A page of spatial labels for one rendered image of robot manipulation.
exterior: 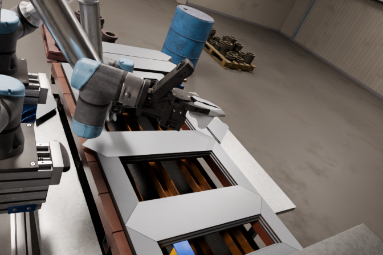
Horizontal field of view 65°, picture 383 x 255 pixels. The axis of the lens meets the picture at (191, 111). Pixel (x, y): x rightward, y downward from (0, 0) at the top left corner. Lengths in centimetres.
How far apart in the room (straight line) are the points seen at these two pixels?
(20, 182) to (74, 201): 36
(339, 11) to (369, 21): 115
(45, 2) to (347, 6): 1133
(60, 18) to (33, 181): 58
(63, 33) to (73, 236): 81
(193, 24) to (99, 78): 382
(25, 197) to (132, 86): 66
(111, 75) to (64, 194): 86
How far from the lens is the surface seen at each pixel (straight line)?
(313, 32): 1226
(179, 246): 116
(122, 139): 154
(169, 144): 163
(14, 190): 118
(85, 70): 70
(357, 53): 1122
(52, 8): 81
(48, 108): 186
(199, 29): 449
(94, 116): 74
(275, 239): 151
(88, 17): 126
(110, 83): 69
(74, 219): 139
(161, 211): 128
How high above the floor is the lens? 177
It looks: 27 degrees down
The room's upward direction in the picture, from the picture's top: 24 degrees clockwise
